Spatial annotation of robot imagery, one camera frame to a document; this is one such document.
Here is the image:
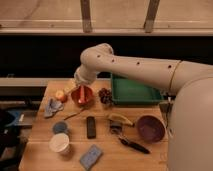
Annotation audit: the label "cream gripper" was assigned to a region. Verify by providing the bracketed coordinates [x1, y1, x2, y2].
[64, 65, 97, 94]

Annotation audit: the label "grey-blue towel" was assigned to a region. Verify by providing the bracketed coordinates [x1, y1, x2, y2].
[44, 98, 64, 118]

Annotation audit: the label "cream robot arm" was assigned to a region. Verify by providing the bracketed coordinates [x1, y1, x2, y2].
[74, 43, 213, 171]

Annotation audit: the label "green plastic tray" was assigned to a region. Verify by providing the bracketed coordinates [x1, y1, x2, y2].
[111, 74, 163, 105]

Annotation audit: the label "red bowl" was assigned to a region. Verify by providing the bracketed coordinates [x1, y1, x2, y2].
[71, 85, 93, 106]

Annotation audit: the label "red spoon in bowl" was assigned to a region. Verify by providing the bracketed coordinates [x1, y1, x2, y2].
[78, 85, 85, 104]

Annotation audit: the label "apple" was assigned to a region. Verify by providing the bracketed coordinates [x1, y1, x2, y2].
[55, 90, 68, 103]

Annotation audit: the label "brown twig utensil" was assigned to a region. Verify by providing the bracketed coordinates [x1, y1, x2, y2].
[63, 109, 84, 121]

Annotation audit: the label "bunch of dark grapes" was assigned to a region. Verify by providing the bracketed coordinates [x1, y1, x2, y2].
[98, 88, 112, 106]

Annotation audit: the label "black remote control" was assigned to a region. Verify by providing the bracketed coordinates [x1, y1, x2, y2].
[86, 116, 96, 139]

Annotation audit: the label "banana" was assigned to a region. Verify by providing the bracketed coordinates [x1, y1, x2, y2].
[108, 113, 134, 126]

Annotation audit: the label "white cup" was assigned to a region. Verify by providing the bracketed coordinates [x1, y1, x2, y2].
[49, 133, 70, 155]

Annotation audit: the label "blue sponge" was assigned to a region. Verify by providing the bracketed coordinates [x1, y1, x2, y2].
[79, 144, 103, 171]

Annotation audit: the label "black bag on floor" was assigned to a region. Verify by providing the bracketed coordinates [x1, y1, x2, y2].
[0, 109, 21, 171]

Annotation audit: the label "purple bowl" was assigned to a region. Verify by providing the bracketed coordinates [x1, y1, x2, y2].
[136, 115, 165, 143]

